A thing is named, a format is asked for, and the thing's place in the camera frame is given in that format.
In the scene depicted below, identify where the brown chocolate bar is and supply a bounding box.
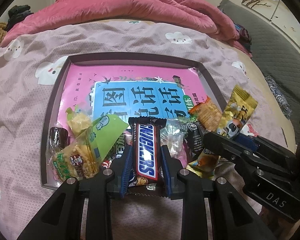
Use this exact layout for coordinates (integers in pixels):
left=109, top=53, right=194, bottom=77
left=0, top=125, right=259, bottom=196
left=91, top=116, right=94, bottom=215
left=128, top=117, right=167, bottom=193

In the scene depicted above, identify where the brown plush toy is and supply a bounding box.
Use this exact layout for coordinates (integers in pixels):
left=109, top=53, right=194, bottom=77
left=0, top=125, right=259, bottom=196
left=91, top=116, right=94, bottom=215
left=0, top=22, right=12, bottom=48

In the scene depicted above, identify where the green clear cake packet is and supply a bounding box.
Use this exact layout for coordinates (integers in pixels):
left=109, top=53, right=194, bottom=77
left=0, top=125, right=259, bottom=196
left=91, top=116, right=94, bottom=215
left=66, top=107, right=127, bottom=163

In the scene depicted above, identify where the yellow cartoon candy packet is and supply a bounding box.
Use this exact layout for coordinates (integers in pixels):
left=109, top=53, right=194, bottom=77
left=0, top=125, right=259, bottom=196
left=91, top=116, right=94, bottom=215
left=215, top=85, right=258, bottom=140

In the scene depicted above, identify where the clear rice crisp packet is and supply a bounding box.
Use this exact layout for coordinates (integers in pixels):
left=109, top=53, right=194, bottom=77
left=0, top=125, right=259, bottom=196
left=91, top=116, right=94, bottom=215
left=49, top=127, right=103, bottom=183

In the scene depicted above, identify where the pink book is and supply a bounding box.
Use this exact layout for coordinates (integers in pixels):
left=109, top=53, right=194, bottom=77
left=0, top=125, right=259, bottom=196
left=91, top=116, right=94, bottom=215
left=57, top=64, right=208, bottom=130

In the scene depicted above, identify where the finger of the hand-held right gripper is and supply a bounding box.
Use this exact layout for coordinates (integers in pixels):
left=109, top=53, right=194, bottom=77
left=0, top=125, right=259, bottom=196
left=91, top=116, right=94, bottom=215
left=236, top=132, right=297, bottom=178
left=204, top=131, right=260, bottom=178

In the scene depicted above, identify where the grey quilted headboard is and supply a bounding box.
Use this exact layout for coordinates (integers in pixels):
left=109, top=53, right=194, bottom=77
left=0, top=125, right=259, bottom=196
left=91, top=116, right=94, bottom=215
left=217, top=0, right=300, bottom=100

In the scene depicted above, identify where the colourful clothes bundle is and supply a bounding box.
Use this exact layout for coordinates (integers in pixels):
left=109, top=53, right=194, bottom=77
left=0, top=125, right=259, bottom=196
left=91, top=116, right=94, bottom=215
left=235, top=24, right=253, bottom=58

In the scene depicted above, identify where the pink fleece blanket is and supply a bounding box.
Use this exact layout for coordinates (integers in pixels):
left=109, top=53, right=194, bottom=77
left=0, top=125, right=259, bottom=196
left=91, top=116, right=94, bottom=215
left=2, top=0, right=253, bottom=58

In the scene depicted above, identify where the orange cracker packet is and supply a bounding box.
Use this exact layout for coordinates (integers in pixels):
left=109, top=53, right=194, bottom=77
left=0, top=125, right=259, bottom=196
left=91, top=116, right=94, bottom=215
left=189, top=96, right=223, bottom=132

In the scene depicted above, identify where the dark cardboard box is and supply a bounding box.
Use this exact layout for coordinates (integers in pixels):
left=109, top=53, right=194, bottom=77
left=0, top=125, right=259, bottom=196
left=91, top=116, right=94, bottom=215
left=40, top=52, right=228, bottom=190

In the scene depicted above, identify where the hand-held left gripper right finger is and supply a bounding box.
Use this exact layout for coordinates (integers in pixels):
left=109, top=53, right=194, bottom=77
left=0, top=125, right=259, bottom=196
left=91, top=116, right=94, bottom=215
left=161, top=145, right=278, bottom=240

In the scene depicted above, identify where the dark patterned cloth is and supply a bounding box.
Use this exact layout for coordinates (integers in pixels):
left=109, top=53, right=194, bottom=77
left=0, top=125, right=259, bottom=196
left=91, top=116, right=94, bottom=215
left=265, top=75, right=293, bottom=120

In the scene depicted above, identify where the blue cookie packet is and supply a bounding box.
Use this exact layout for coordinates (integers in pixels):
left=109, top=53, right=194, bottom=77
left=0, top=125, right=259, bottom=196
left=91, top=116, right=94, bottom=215
left=101, top=132, right=138, bottom=188

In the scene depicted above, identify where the beige bed sheet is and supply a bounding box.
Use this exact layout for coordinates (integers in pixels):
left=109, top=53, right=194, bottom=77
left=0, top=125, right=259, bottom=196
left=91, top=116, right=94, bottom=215
left=215, top=40, right=300, bottom=155

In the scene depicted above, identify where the small brown jelly candy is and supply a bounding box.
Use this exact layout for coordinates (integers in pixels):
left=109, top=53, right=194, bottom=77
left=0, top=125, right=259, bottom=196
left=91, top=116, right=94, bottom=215
left=48, top=127, right=70, bottom=153

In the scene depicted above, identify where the dark clothes pile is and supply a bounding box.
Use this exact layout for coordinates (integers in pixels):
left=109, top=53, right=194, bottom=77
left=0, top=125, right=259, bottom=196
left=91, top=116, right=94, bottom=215
left=7, top=4, right=34, bottom=27

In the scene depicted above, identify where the clear pastry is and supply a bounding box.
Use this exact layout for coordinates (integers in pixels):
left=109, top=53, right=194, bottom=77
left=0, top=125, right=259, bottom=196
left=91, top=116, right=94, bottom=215
left=160, top=119, right=190, bottom=160

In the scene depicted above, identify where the black snack packet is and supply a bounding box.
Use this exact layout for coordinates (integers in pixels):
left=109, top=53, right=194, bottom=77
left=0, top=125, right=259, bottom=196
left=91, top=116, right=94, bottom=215
left=184, top=120, right=210, bottom=159

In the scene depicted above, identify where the pink strawberry print bedsheet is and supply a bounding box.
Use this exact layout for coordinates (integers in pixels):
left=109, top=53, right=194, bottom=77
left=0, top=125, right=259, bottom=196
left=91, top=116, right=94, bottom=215
left=0, top=20, right=298, bottom=240

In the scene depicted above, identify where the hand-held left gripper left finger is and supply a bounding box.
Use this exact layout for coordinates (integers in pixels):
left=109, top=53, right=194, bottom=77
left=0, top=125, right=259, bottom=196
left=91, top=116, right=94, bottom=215
left=16, top=145, right=133, bottom=240

